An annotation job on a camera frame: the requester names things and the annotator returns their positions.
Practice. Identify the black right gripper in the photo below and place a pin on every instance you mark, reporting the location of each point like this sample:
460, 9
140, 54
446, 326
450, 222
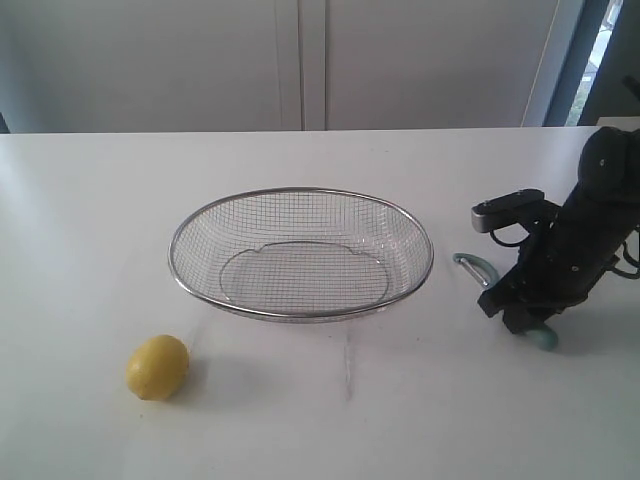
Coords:
568, 260

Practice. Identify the teal handled vegetable peeler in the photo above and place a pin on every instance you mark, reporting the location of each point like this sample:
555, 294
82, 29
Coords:
487, 276

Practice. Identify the yellow lemon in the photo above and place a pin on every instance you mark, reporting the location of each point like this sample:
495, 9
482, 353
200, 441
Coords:
157, 369

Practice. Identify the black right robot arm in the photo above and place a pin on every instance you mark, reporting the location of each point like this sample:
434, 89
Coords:
608, 166

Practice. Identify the white cabinet doors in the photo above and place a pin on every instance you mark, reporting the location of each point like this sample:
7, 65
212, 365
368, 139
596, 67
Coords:
146, 66

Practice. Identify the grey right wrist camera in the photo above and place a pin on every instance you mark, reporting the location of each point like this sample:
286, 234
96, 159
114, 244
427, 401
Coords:
503, 211

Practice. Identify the oval metal wire mesh basket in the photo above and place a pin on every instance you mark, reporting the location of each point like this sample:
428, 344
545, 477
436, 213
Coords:
300, 255

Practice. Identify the window with grey frame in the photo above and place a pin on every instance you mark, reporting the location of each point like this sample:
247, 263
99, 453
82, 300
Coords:
588, 69

